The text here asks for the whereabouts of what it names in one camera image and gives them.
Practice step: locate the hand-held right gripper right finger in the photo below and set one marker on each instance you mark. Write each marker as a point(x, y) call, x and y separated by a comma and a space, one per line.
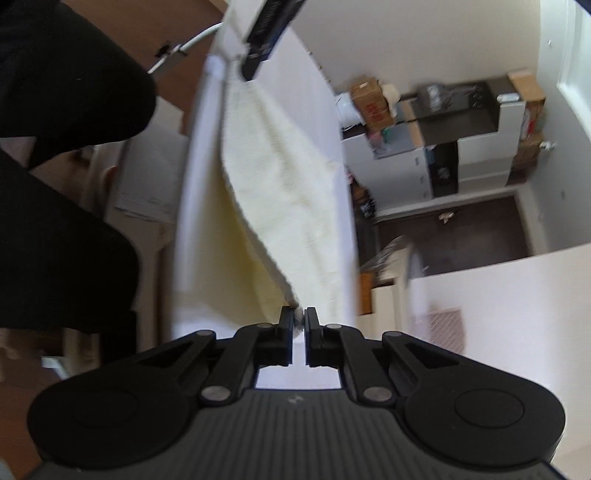
point(312, 332)

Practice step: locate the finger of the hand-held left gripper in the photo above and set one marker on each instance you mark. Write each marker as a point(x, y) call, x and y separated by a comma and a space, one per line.
point(277, 27)
point(263, 23)

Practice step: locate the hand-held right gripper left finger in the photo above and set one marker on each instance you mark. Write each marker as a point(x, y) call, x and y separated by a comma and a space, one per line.
point(285, 332)

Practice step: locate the cream towel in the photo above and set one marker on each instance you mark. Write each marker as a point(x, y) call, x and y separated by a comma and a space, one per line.
point(277, 175)

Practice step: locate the white dining table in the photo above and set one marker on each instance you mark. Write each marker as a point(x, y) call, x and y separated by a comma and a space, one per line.
point(385, 300)

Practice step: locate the white plastic bucket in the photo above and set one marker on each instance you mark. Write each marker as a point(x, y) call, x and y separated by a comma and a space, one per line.
point(344, 108)

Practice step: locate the clear plastic table cover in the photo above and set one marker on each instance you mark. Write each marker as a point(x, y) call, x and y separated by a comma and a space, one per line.
point(392, 256)

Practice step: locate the brown cardboard box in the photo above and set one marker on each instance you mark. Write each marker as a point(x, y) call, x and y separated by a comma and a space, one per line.
point(371, 104)

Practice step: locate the beige quilted chair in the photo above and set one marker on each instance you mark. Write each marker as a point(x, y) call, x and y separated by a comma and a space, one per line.
point(443, 327)

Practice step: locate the beige straw hat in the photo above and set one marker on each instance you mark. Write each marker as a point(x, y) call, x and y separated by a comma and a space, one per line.
point(391, 97)

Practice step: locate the pink plastic bag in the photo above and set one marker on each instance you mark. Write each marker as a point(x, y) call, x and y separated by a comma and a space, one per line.
point(381, 138)

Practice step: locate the dark brown door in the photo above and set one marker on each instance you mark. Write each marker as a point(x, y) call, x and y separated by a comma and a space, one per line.
point(461, 235)

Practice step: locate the white and dark cabinet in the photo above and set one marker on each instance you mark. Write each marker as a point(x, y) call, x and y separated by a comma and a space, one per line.
point(401, 170)

